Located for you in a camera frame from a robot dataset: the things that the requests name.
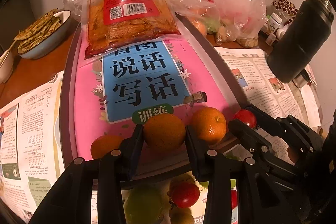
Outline white medicine bottle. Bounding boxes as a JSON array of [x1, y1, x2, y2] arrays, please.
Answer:
[[267, 12, 282, 34]]

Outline blue bowl of flatbreads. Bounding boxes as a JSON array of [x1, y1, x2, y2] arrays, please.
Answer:
[[14, 9, 71, 59]]

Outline pink blue Chinese book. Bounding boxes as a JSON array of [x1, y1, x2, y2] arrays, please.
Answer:
[[75, 38, 235, 160]]

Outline orange tangerine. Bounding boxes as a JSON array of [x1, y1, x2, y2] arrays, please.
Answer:
[[91, 135, 123, 160], [143, 114, 186, 152], [190, 107, 227, 145]]

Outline English student newspaper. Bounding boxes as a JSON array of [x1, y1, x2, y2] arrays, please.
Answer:
[[0, 47, 322, 224]]

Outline green mango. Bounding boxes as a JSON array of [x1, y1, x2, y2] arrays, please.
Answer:
[[199, 179, 236, 189], [124, 185, 164, 223]]

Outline red cherry tomato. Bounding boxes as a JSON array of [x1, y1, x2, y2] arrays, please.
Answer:
[[231, 189, 238, 210], [233, 109, 257, 128], [169, 181, 200, 209]]

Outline small brown-green fruit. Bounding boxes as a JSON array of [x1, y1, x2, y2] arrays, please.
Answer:
[[169, 207, 194, 224]]

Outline black thermos flask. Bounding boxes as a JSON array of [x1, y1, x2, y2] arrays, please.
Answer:
[[266, 0, 334, 83]]

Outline red-labelled snack bag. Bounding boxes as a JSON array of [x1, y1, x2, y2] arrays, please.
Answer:
[[85, 0, 179, 58]]

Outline small white bowl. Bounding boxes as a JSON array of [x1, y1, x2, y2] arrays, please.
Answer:
[[0, 51, 14, 83]]

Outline wooden chopsticks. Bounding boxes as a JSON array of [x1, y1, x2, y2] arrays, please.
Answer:
[[0, 40, 17, 66]]

